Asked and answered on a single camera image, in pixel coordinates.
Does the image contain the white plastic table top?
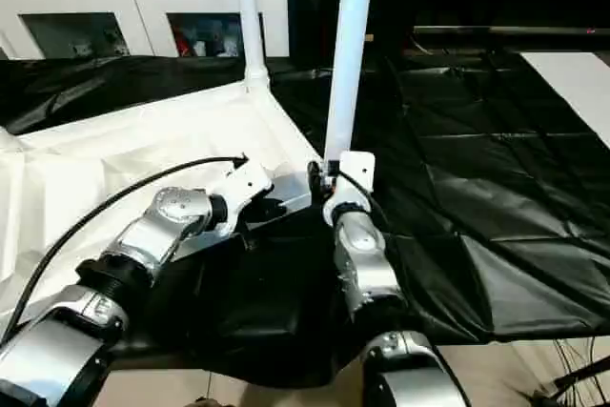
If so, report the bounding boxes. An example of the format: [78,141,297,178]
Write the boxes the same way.
[0,71,335,336]

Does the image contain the black mat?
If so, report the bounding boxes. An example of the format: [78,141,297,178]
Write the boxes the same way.
[0,50,610,389]

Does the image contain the white flat board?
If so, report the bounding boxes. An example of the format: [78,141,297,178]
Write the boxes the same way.
[519,51,610,151]

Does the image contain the black stand leg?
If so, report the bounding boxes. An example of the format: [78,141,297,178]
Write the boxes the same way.
[553,357,610,395]

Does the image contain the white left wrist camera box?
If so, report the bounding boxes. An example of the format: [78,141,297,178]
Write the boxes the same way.
[212,159,275,236]

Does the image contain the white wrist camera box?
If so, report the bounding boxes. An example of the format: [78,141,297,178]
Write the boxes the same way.
[212,159,275,236]
[324,152,376,227]

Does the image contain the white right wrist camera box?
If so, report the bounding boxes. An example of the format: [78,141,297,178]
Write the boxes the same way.
[324,152,376,227]

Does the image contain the black metal rail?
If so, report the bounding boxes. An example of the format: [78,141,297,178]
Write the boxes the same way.
[412,26,610,41]

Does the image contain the thin black floor cables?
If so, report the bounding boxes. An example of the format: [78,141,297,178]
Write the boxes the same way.
[534,336,610,407]

